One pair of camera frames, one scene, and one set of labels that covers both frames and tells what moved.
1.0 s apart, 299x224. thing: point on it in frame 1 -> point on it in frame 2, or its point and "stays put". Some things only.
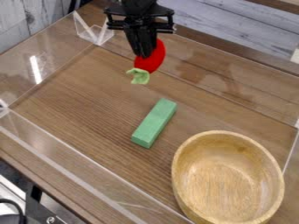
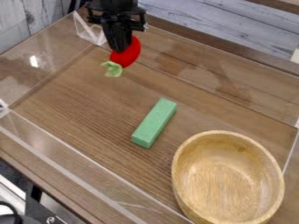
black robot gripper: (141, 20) -> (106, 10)
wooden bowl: (226, 179) stays put
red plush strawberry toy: (145, 66) -> (121, 59)
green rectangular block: (153, 122) stays put
